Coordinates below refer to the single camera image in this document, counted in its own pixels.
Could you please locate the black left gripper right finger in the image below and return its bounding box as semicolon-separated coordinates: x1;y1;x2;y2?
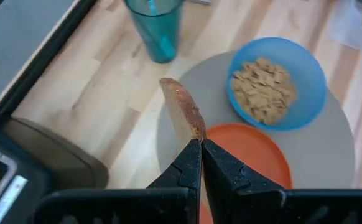
202;139;287;224

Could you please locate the orange plate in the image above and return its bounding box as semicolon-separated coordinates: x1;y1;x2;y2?
199;123;294;224

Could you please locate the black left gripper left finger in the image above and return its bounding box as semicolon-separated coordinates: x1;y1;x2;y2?
146;139;203;224

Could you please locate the toast slice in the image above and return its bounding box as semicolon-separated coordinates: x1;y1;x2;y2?
159;77;207;154

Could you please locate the black table edge rail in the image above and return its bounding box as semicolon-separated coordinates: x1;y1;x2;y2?
0;0;98;118

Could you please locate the clear glass of milk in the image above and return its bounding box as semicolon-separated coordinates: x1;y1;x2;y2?
328;0;362;57

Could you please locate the round grey placemat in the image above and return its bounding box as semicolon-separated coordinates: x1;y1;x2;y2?
155;51;356;190

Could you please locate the spoon with teal handle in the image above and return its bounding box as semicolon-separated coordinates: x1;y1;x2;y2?
146;0;177;60

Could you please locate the teal transparent cup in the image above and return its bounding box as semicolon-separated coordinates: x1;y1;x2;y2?
124;0;185;65

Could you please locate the square cereal pieces pile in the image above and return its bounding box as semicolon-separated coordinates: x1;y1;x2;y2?
230;57;299;126

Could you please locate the black toaster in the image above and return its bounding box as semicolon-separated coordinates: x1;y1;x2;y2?
0;110;110;224

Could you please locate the blue bowl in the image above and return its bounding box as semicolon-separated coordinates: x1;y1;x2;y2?
226;37;328;132

